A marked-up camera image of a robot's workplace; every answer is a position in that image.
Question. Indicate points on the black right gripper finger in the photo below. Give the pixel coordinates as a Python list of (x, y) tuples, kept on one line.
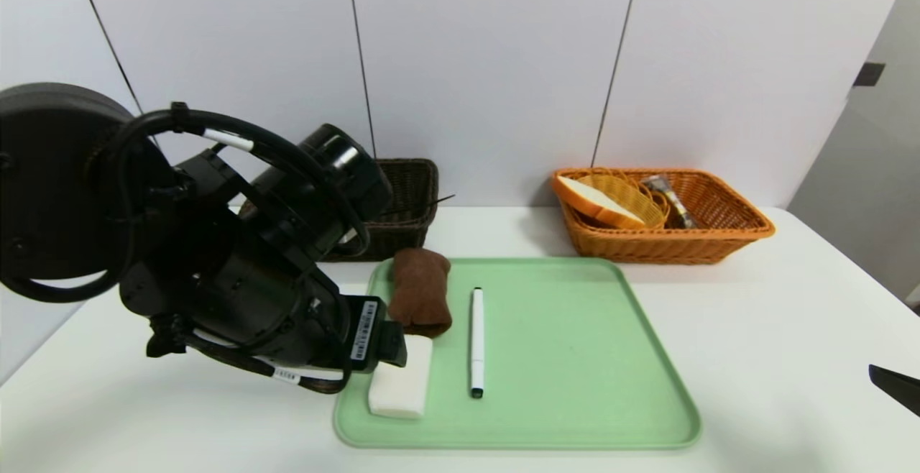
[(902, 387)]

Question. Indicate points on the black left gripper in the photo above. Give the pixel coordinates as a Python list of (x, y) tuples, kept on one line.
[(365, 332)]

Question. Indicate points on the white soap bar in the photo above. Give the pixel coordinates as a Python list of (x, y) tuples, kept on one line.
[(399, 394)]

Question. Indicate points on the toast bread slice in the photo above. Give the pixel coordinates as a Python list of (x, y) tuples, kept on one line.
[(600, 201)]

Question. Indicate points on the small yellow wicker basket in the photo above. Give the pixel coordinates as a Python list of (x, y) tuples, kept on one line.
[(640, 196)]

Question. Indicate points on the clear candy packet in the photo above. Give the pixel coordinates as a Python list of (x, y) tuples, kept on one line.
[(675, 203)]

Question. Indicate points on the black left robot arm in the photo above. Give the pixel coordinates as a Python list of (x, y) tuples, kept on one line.
[(50, 185)]

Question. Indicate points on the dark brown wicker basket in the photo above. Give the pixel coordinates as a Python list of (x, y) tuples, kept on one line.
[(410, 200)]

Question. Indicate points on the orange wicker basket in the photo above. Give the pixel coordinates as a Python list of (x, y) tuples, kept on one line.
[(690, 246)]

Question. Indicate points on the brown folded cloth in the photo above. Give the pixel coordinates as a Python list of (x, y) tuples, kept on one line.
[(420, 293)]

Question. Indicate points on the white marker pen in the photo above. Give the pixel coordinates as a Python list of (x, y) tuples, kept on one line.
[(478, 336)]

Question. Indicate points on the green plastic tray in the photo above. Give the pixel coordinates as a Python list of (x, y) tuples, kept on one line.
[(560, 379)]

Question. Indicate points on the black wall fixture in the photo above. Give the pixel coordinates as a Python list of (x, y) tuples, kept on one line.
[(867, 75)]

